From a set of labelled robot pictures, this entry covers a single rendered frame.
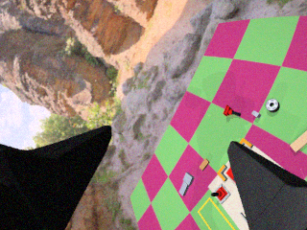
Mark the tan rectangular bar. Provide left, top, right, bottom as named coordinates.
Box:
left=291, top=129, right=307, bottom=152

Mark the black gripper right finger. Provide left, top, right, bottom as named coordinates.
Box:
left=227, top=141, right=307, bottom=230

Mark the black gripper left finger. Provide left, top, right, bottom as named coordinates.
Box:
left=0, top=126, right=111, bottom=230

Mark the orange rectangular block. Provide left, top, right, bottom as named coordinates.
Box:
left=199, top=158, right=210, bottom=171

